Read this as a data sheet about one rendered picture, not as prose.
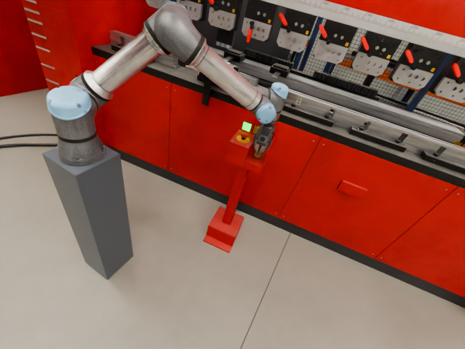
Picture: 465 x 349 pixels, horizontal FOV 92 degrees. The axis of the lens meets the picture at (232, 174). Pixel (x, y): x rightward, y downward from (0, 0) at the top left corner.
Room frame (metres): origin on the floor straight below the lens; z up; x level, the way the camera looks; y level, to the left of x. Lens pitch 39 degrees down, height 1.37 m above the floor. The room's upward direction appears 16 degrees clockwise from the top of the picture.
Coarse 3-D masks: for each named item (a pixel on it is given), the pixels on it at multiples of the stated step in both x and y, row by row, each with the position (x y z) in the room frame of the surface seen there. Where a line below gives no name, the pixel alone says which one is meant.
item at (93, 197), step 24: (48, 168) 0.55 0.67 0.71; (72, 168) 0.53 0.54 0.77; (96, 168) 0.57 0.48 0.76; (120, 168) 0.66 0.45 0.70; (72, 192) 0.52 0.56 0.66; (96, 192) 0.55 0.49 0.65; (120, 192) 0.65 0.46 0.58; (72, 216) 0.54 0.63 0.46; (96, 216) 0.53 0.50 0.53; (120, 216) 0.63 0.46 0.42; (96, 240) 0.50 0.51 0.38; (120, 240) 0.61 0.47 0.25; (96, 264) 0.52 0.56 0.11; (120, 264) 0.58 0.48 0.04
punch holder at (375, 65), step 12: (372, 36) 1.31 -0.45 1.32; (384, 36) 1.30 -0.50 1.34; (360, 48) 1.31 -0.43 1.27; (372, 48) 1.30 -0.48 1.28; (384, 48) 1.30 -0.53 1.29; (396, 48) 1.29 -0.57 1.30; (360, 60) 1.31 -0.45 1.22; (372, 60) 1.30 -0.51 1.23; (384, 60) 1.29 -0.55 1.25; (372, 72) 1.29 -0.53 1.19
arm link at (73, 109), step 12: (48, 96) 0.58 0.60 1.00; (60, 96) 0.59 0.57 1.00; (72, 96) 0.61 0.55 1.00; (84, 96) 0.63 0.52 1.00; (48, 108) 0.57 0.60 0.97; (60, 108) 0.56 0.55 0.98; (72, 108) 0.57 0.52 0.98; (84, 108) 0.60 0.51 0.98; (96, 108) 0.68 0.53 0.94; (60, 120) 0.55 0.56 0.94; (72, 120) 0.57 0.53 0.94; (84, 120) 0.59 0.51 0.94; (60, 132) 0.55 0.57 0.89; (72, 132) 0.56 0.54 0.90; (84, 132) 0.58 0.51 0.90
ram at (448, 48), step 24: (264, 0) 1.41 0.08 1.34; (288, 0) 1.39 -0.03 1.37; (336, 0) 1.35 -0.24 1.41; (360, 0) 1.33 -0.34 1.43; (384, 0) 1.32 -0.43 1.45; (408, 0) 1.30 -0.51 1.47; (432, 0) 1.28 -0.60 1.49; (456, 0) 1.27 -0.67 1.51; (360, 24) 1.32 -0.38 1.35; (432, 24) 1.27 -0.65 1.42; (456, 24) 1.26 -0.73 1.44; (432, 48) 1.26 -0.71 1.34; (456, 48) 1.25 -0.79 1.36
